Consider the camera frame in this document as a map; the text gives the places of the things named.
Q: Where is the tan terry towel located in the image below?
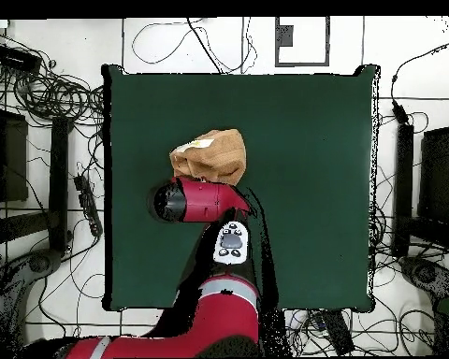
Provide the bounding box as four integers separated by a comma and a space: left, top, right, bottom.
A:
168, 128, 248, 187

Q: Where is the dark green table cloth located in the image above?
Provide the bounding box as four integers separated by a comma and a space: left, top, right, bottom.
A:
100, 64, 382, 314

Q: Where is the black power strip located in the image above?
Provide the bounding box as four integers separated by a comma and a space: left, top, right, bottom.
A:
73, 174, 104, 238
314, 309, 357, 357

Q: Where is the grey stand base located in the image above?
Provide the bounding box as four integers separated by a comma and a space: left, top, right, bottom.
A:
398, 255, 449, 356
0, 247, 65, 358

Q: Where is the black rectangular box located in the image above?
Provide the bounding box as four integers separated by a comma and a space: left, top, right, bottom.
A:
0, 44, 43, 75

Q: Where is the thick black cable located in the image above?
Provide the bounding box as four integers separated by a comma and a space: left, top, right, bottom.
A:
185, 16, 225, 75

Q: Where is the black metal frame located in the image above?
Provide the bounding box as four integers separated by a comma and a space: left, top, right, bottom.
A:
0, 84, 74, 263
391, 95, 449, 263

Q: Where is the grey floor hatch frame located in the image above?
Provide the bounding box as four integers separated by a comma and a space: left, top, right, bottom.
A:
274, 16, 331, 68

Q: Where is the thin black looped cable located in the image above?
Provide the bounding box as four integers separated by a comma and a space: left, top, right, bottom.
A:
130, 16, 259, 75

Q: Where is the black cable with adapter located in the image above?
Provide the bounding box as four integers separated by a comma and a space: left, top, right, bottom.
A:
389, 36, 449, 126

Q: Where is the tangled black cable bundle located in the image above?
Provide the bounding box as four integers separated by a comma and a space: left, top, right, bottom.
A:
7, 63, 106, 128

